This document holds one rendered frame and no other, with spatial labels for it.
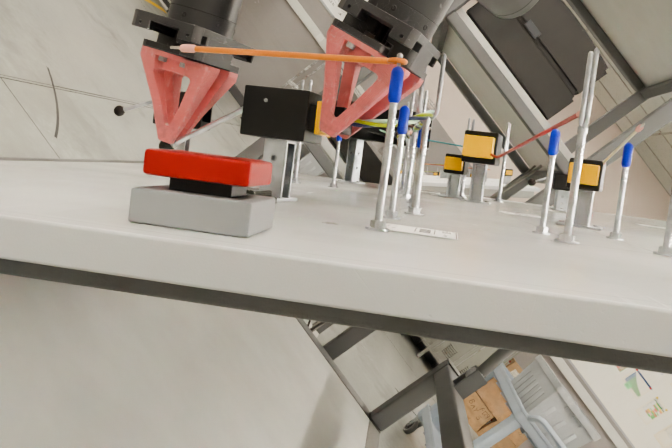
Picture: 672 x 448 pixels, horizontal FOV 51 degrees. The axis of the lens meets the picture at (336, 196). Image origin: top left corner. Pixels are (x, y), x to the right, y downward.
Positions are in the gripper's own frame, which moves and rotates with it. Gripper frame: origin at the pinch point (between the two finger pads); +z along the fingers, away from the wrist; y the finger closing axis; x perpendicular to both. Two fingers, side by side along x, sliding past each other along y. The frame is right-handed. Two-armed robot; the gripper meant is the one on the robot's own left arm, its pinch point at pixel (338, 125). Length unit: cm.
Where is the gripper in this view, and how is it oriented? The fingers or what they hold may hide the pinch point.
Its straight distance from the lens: 56.4
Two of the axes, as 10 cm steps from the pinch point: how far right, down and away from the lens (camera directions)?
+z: -5.0, 8.4, 1.9
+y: 3.0, -0.3, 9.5
